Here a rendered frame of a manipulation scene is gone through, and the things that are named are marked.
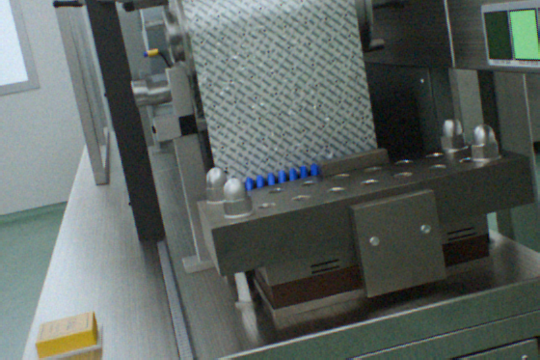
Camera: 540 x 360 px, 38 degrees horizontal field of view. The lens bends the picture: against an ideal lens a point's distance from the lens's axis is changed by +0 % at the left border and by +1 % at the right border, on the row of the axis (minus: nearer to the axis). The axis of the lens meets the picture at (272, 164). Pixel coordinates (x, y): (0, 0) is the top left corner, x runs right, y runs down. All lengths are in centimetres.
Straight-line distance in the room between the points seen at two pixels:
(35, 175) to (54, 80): 79
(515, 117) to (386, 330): 57
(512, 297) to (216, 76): 48
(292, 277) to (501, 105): 56
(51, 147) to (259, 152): 565
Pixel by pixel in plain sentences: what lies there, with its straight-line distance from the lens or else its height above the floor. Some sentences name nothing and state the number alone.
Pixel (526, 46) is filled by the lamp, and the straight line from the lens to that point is 88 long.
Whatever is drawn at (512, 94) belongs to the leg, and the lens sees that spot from 137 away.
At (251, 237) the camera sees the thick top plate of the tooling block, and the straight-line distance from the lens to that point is 92.
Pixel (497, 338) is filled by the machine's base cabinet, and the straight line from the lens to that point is 98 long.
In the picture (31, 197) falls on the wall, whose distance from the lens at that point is 679.
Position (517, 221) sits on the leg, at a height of 84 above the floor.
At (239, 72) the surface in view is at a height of 119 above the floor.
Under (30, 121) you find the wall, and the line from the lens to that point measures 670.
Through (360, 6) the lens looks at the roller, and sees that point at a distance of 113.
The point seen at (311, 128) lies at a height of 109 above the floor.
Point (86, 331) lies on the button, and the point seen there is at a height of 92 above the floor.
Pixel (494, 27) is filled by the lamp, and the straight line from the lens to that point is 94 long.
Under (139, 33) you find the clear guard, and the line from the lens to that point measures 211.
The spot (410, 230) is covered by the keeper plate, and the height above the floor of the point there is 98.
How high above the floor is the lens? 125
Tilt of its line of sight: 11 degrees down
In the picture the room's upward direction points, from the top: 11 degrees counter-clockwise
